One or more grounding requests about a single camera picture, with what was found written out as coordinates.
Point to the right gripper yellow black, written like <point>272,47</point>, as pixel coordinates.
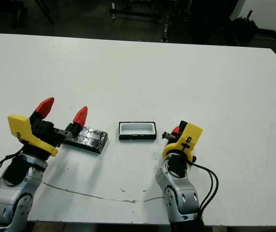
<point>188,135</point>

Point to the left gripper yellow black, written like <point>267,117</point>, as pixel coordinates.
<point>19,125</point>

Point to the glossy black box lid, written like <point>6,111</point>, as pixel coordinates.
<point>89,139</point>

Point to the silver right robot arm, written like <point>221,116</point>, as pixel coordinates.
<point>178,191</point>

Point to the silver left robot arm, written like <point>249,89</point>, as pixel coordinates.
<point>7,200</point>

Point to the black box base white lining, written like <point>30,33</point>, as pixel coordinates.
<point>137,137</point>

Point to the slanted black stand leg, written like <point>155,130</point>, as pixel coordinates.
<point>45,13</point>

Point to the black bag on floor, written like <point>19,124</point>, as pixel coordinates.
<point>245,26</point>

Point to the black metal cart frame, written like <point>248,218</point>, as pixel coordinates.
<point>137,12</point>

